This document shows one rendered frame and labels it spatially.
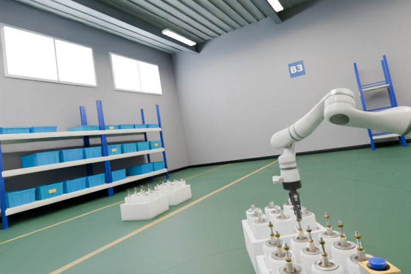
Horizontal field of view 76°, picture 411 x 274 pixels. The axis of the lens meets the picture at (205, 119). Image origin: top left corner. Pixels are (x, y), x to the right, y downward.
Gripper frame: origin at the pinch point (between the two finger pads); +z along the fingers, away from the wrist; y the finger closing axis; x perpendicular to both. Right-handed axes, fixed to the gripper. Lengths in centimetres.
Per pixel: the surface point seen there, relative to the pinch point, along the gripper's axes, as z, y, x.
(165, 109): -165, 672, 286
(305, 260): 11.9, -14.7, 1.6
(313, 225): 15.1, 29.1, -8.8
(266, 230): 13.8, 24.1, 14.8
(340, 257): 12.7, -13.2, -10.5
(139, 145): -58, 452, 286
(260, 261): 17.0, -1.5, 18.6
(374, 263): 2.3, -40.2, -13.3
